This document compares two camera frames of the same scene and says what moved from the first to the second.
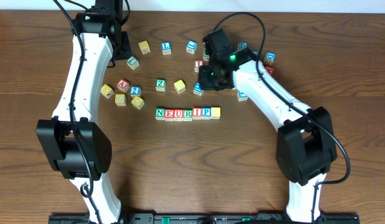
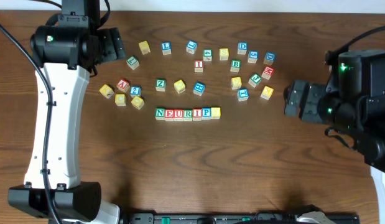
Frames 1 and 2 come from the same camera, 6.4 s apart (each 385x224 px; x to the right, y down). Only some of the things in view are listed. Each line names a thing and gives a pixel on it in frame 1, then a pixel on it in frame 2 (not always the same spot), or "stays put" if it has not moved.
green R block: [187, 115] stays put
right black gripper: [208, 78] to [308, 103]
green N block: [160, 113] stays put
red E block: [169, 115] stays put
